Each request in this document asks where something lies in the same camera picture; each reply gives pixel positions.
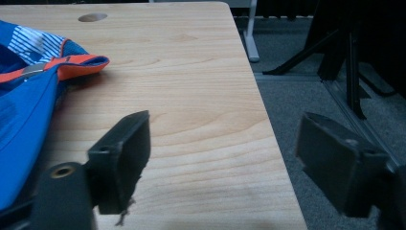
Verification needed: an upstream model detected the white metal table leg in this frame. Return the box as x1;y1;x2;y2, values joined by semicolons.
242;0;260;63

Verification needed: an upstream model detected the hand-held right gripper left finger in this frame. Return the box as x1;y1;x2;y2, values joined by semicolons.
86;109;151;216

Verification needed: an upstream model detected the black metal stand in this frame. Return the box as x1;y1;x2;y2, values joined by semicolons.
261;0;400;121

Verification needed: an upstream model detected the blue and orange garment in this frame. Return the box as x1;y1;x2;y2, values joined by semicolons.
0;19;111;213

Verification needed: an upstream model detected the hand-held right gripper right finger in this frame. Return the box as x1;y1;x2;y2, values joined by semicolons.
294;111;391;219

